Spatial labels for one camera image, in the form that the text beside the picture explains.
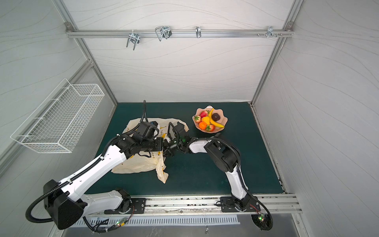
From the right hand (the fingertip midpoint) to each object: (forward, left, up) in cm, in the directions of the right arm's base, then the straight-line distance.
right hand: (156, 151), depth 79 cm
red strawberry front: (+23, -31, -8) cm, 39 cm away
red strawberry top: (+36, -26, -8) cm, 45 cm away
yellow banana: (+30, -33, -11) cm, 46 cm away
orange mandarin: (+25, -26, -9) cm, 37 cm away
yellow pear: (+30, -28, -8) cm, 42 cm away
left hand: (+3, -6, +5) cm, 9 cm away
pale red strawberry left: (+29, -22, -6) cm, 36 cm away
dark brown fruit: (+33, -35, -8) cm, 48 cm away
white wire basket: (+2, +43, +20) cm, 48 cm away
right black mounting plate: (-21, -39, -11) cm, 46 cm away
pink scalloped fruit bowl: (+32, -40, -10) cm, 52 cm away
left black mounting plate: (-24, +6, -13) cm, 28 cm away
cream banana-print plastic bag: (-8, +6, +2) cm, 10 cm away
